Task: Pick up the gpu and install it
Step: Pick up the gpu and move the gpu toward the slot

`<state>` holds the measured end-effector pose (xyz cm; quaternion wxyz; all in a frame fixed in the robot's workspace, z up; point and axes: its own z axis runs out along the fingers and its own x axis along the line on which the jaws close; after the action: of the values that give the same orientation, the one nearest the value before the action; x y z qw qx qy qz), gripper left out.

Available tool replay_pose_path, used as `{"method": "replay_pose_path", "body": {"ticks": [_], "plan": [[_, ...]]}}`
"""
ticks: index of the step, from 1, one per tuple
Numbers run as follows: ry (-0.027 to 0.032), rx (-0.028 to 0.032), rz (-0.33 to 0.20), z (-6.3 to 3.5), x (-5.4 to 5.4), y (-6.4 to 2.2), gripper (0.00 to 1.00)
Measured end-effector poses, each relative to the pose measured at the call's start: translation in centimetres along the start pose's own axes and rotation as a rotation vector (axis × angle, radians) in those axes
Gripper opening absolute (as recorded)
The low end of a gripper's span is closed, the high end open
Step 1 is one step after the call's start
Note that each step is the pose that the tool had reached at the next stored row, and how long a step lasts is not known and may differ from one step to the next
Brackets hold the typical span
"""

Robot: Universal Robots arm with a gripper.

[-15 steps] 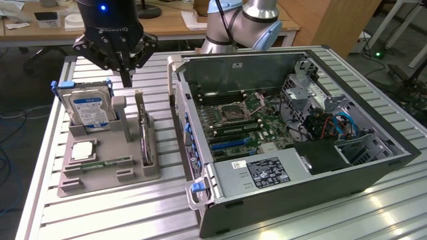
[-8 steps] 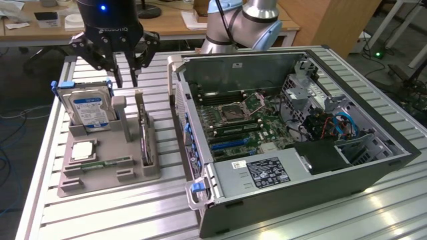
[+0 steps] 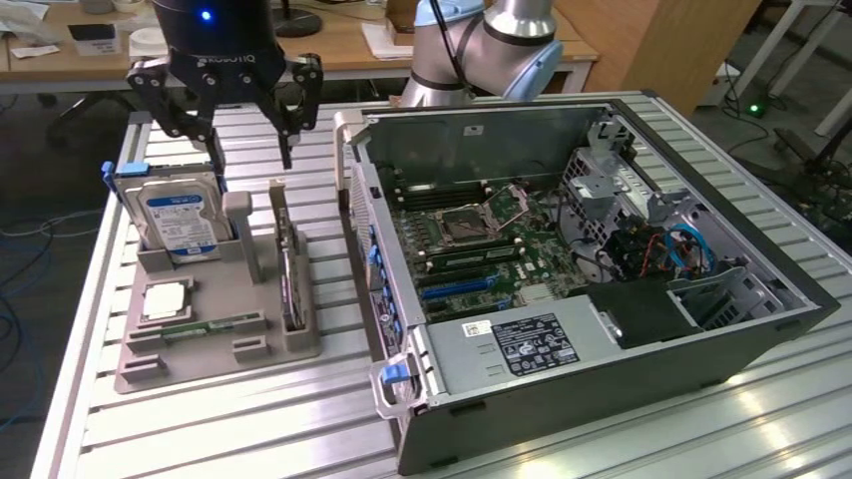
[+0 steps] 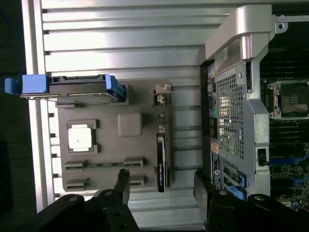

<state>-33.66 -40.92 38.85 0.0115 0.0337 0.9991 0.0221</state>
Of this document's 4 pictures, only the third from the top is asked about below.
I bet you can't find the green RAM stick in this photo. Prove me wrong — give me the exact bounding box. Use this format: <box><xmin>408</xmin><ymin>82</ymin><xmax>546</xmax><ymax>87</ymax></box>
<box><xmin>426</xmin><ymin>243</ymin><xmax>524</xmax><ymax>270</ymax></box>
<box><xmin>159</xmin><ymin>313</ymin><xmax>260</xmax><ymax>341</ymax></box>

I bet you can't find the grey disk bay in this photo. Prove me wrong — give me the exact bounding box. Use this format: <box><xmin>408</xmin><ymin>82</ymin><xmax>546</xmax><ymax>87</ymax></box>
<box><xmin>667</xmin><ymin>265</ymin><xmax>788</xmax><ymax>331</ymax></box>

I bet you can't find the black chair base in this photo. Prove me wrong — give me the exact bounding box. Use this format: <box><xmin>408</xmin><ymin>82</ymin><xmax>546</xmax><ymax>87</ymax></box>
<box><xmin>39</xmin><ymin>84</ymin><xmax>202</xmax><ymax>149</ymax></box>

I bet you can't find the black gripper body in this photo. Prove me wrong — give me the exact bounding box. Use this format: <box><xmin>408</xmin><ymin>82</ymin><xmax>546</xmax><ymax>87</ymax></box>
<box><xmin>151</xmin><ymin>0</ymin><xmax>288</xmax><ymax>109</ymax></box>

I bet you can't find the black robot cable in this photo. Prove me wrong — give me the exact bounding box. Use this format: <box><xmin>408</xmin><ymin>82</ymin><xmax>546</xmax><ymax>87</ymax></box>
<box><xmin>427</xmin><ymin>0</ymin><xmax>479</xmax><ymax>101</ymax></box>

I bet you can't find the silver CPU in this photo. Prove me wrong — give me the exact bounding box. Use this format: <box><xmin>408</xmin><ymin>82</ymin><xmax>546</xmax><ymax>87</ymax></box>
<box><xmin>142</xmin><ymin>282</ymin><xmax>191</xmax><ymax>321</ymax></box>

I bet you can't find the metal socket cover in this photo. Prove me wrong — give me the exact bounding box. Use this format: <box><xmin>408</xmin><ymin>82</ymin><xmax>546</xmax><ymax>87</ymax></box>
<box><xmin>483</xmin><ymin>183</ymin><xmax>535</xmax><ymax>227</ymax></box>

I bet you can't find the white box black lid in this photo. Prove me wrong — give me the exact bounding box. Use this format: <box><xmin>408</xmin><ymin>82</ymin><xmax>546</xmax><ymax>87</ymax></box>
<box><xmin>66</xmin><ymin>23</ymin><xmax>126</xmax><ymax>57</ymax></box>

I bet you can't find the blue wire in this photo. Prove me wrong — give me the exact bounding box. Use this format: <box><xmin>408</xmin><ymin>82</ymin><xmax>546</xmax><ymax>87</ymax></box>
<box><xmin>667</xmin><ymin>223</ymin><xmax>719</xmax><ymax>274</ymax></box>

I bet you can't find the black lamp base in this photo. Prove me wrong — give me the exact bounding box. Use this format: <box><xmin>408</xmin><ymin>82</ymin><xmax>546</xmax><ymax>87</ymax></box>
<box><xmin>274</xmin><ymin>0</ymin><xmax>327</xmax><ymax>39</ymax></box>

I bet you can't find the white desk frame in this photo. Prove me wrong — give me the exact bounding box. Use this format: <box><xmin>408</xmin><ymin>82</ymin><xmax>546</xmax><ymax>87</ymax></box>
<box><xmin>728</xmin><ymin>0</ymin><xmax>852</xmax><ymax>139</ymax></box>

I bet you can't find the red wire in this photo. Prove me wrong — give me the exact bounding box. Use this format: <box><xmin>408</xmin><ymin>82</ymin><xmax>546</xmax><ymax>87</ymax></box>
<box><xmin>646</xmin><ymin>230</ymin><xmax>670</xmax><ymax>279</ymax></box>

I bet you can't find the silver power supply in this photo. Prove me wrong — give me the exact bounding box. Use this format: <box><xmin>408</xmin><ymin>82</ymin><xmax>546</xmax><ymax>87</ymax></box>
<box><xmin>426</xmin><ymin>293</ymin><xmax>618</xmax><ymax>395</ymax></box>

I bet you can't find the paper stack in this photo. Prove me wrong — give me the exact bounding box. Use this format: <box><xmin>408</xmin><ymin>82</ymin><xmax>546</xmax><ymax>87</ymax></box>
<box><xmin>362</xmin><ymin>22</ymin><xmax>419</xmax><ymax>60</ymax></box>

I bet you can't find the clear plastic bag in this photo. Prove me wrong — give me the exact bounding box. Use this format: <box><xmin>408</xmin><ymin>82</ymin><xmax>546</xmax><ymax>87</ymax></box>
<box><xmin>0</xmin><ymin>4</ymin><xmax>52</xmax><ymax>39</ymax></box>

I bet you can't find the green motherboard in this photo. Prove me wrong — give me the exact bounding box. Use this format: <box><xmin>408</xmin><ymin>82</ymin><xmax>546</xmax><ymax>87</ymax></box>
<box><xmin>390</xmin><ymin>178</ymin><xmax>595</xmax><ymax>324</ymax></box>

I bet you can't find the grey parts rack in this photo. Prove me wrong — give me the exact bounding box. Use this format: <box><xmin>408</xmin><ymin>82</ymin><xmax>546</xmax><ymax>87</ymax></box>
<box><xmin>114</xmin><ymin>192</ymin><xmax>327</xmax><ymax>395</ymax></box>

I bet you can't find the device with green light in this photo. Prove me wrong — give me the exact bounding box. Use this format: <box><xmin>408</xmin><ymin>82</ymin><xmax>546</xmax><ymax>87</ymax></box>
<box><xmin>738</xmin><ymin>97</ymin><xmax>774</xmax><ymax>121</ymax></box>

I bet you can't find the CPU socket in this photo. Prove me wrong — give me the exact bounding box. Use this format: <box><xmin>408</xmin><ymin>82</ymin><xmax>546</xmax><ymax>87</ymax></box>
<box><xmin>430</xmin><ymin>207</ymin><xmax>499</xmax><ymax>246</ymax></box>

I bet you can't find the black tripod stand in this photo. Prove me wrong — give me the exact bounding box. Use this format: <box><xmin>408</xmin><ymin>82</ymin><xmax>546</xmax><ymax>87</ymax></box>
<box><xmin>771</xmin><ymin>127</ymin><xmax>852</xmax><ymax>221</ymax></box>

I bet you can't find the graphics card with metal bracket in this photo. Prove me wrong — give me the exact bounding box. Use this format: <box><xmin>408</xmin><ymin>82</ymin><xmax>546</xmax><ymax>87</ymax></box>
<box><xmin>268</xmin><ymin>178</ymin><xmax>315</xmax><ymax>334</ymax></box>

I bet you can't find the white box with round disc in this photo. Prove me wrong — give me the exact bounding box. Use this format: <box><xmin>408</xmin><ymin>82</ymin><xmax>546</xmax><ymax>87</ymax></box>
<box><xmin>127</xmin><ymin>27</ymin><xmax>167</xmax><ymax>60</ymax></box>

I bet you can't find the black open PC case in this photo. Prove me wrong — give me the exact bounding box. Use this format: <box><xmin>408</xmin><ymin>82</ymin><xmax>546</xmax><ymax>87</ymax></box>
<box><xmin>332</xmin><ymin>97</ymin><xmax>842</xmax><ymax>476</ymax></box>

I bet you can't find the blue expansion slot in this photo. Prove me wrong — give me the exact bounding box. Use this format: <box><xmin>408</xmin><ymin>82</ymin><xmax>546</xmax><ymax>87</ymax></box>
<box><xmin>419</xmin><ymin>279</ymin><xmax>492</xmax><ymax>301</ymax></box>

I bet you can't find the cardboard box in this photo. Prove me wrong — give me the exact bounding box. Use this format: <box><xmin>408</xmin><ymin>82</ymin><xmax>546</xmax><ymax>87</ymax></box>
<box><xmin>388</xmin><ymin>0</ymin><xmax>420</xmax><ymax>32</ymax></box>

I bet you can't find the wooden cabinet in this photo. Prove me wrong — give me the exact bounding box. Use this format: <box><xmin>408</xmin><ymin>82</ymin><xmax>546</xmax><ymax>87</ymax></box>
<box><xmin>555</xmin><ymin>0</ymin><xmax>766</xmax><ymax>117</ymax></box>

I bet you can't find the silver disk bay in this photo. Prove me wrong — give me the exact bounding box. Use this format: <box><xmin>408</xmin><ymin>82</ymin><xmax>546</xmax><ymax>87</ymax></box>
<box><xmin>556</xmin><ymin>144</ymin><xmax>667</xmax><ymax>243</ymax></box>

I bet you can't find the pale blue floor cable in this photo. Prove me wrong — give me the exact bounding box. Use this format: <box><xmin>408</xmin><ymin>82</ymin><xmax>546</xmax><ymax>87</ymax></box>
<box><xmin>0</xmin><ymin>204</ymin><xmax>108</xmax><ymax>240</ymax></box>

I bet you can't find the hard disk with blue bracket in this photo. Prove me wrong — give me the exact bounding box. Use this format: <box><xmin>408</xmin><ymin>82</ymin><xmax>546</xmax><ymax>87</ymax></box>
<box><xmin>99</xmin><ymin>157</ymin><xmax>232</xmax><ymax>266</ymax></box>

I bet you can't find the wooden desk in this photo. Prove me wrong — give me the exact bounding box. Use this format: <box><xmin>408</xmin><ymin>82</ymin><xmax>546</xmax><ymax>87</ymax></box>
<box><xmin>0</xmin><ymin>0</ymin><xmax>600</xmax><ymax>97</ymax></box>

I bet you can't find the black RAM slot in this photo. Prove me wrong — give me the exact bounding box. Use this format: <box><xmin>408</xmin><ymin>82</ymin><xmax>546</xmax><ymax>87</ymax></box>
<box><xmin>400</xmin><ymin>191</ymin><xmax>487</xmax><ymax>205</ymax></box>
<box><xmin>398</xmin><ymin>186</ymin><xmax>486</xmax><ymax>199</ymax></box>
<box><xmin>396</xmin><ymin>180</ymin><xmax>483</xmax><ymax>194</ymax></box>
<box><xmin>402</xmin><ymin>197</ymin><xmax>490</xmax><ymax>210</ymax></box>

